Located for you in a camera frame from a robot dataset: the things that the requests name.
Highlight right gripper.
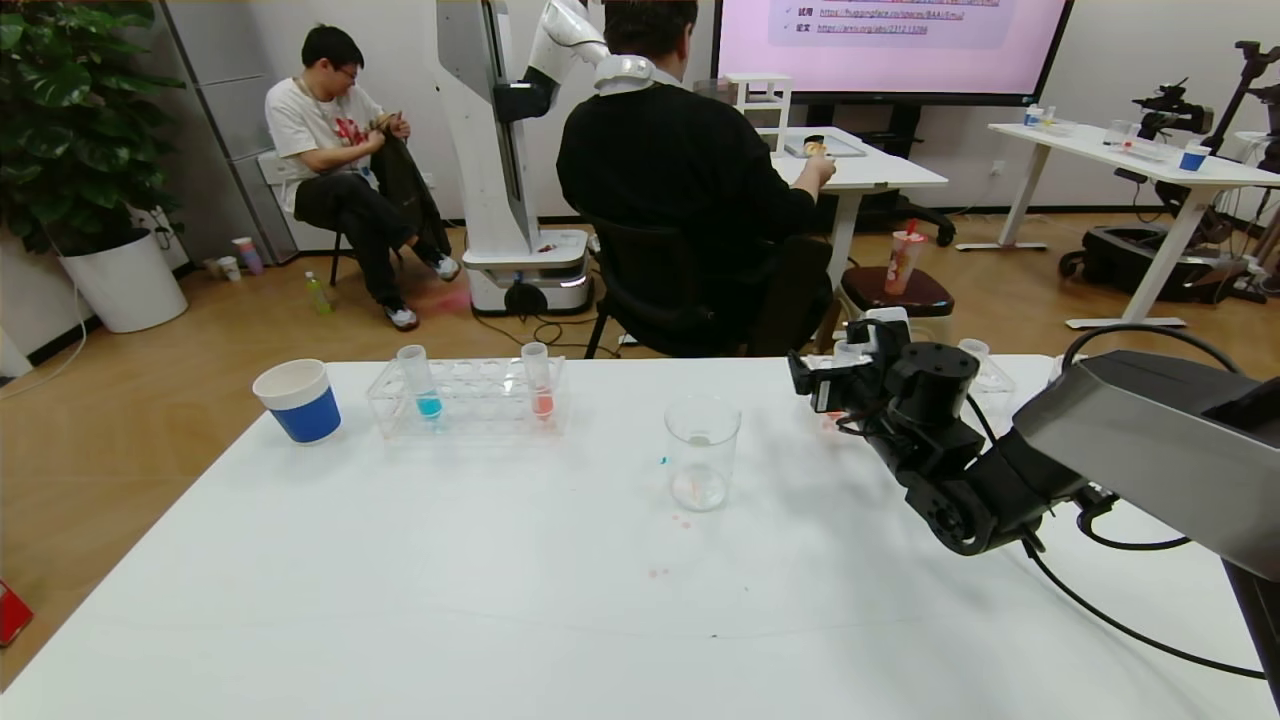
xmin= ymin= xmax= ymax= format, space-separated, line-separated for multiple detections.
xmin=787 ymin=348 xmax=887 ymax=414

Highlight blue pigment test tube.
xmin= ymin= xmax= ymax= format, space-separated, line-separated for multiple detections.
xmin=396 ymin=344 xmax=443 ymax=421

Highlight clear glass beaker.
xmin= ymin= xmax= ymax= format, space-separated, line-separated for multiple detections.
xmin=664 ymin=396 xmax=742 ymax=513

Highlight clear acrylic tube rack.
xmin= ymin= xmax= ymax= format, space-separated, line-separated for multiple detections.
xmin=366 ymin=357 xmax=569 ymax=441
xmin=800 ymin=340 xmax=1016 ymax=436

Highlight pale red pigment test tube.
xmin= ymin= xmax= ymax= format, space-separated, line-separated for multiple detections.
xmin=520 ymin=342 xmax=555 ymax=421

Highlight brown cushioned stool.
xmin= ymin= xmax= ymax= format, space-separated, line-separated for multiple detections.
xmin=840 ymin=266 xmax=956 ymax=346

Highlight drink cup red straw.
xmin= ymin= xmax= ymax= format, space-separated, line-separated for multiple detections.
xmin=884 ymin=220 xmax=927 ymax=297

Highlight black office chair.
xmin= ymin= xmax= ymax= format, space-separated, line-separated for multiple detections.
xmin=575 ymin=210 xmax=831 ymax=359

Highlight white desk with tray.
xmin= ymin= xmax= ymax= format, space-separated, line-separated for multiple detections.
xmin=770 ymin=126 xmax=949 ymax=291

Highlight grey tray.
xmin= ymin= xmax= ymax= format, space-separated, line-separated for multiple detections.
xmin=785 ymin=133 xmax=867 ymax=159

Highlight seated man black sweater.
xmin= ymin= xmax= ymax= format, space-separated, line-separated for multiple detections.
xmin=556 ymin=0 xmax=839 ymax=359

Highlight white drawer shelf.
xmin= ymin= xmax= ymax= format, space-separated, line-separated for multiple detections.
xmin=724 ymin=73 xmax=793 ymax=156

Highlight large display screen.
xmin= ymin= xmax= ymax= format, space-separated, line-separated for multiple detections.
xmin=712 ymin=0 xmax=1075 ymax=107

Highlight white desk T-shaped legs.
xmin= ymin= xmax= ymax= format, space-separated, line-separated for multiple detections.
xmin=988 ymin=122 xmax=1280 ymax=331

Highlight white humanoid robot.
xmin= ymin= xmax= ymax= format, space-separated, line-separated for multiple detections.
xmin=434 ymin=0 xmax=613 ymax=319

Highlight seated man white shirt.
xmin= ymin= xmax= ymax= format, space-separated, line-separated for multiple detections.
xmin=265 ymin=25 xmax=463 ymax=333

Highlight white planter pot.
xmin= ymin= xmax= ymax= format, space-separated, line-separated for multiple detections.
xmin=58 ymin=230 xmax=189 ymax=335

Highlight green potted plant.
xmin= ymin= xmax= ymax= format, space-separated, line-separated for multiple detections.
xmin=0 ymin=0 xmax=189 ymax=256

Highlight red flat object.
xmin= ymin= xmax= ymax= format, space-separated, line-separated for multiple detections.
xmin=0 ymin=580 xmax=36 ymax=649

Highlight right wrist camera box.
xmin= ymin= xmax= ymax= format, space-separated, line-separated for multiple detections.
xmin=864 ymin=307 xmax=911 ymax=351

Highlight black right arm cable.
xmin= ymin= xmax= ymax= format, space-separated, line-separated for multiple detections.
xmin=1020 ymin=323 xmax=1271 ymax=681

